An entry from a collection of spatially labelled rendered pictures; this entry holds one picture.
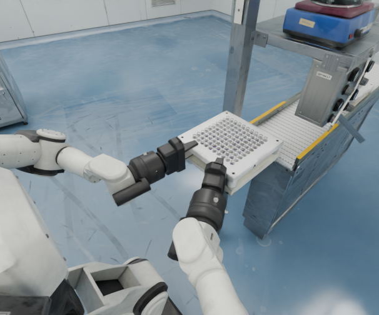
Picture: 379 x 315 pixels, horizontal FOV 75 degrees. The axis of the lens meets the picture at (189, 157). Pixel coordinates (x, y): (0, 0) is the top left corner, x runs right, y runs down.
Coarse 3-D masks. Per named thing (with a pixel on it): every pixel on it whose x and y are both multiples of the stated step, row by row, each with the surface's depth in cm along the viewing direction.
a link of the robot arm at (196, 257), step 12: (180, 228) 52; (192, 228) 50; (180, 240) 49; (192, 240) 47; (204, 240) 46; (180, 252) 47; (192, 252) 45; (204, 252) 45; (180, 264) 46; (192, 264) 44; (204, 264) 44; (216, 264) 44; (192, 276) 44
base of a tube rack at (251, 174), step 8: (192, 160) 78; (200, 160) 77; (264, 160) 78; (272, 160) 79; (200, 168) 76; (256, 168) 75; (264, 168) 78; (248, 176) 72; (240, 184) 71; (232, 192) 70
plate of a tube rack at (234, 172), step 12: (216, 120) 86; (240, 120) 86; (192, 132) 80; (264, 132) 81; (204, 144) 76; (216, 144) 76; (264, 144) 76; (276, 144) 76; (204, 156) 72; (216, 156) 72; (252, 156) 72; (264, 156) 72; (228, 168) 68; (240, 168) 68; (252, 168) 70; (228, 180) 68
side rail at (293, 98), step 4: (300, 92) 134; (292, 96) 131; (296, 96) 132; (288, 100) 128; (292, 100) 131; (284, 104) 127; (288, 104) 130; (280, 108) 126; (272, 112) 122; (264, 116) 118; (268, 116) 121; (260, 120) 117; (264, 120) 120; (256, 124) 116
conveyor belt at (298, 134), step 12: (372, 72) 161; (288, 108) 129; (276, 120) 121; (288, 120) 121; (300, 120) 121; (276, 132) 114; (288, 132) 114; (300, 132) 114; (312, 132) 114; (324, 132) 114; (288, 144) 108; (300, 144) 108; (288, 156) 102; (288, 168) 102
